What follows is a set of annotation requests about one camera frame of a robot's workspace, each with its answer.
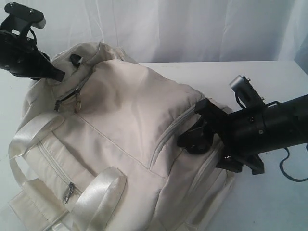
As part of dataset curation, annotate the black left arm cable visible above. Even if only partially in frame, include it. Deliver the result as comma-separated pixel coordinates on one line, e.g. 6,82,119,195
25,28,38,46

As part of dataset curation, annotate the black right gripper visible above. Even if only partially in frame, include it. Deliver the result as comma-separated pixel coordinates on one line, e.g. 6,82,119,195
193,99,265,176

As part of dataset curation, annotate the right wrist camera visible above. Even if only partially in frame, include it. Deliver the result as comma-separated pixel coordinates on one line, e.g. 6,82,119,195
230,75,265,109

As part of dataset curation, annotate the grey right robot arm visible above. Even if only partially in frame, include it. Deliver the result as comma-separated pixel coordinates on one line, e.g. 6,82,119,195
195,95,308,175

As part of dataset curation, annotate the cream fabric duffel bag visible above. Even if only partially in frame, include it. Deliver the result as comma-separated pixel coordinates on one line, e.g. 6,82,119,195
9,43,234,231

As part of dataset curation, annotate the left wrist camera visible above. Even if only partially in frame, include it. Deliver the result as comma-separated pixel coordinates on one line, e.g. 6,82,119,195
4,2,46,29

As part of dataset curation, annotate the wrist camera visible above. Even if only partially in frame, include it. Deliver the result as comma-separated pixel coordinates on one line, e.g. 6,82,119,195
230,75,265,109
4,2,46,29

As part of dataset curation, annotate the white backdrop curtain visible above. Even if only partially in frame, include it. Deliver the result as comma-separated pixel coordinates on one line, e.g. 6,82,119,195
0,0,308,73

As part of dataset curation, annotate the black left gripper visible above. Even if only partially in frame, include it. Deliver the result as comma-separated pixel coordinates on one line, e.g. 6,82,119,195
0,30,65,81

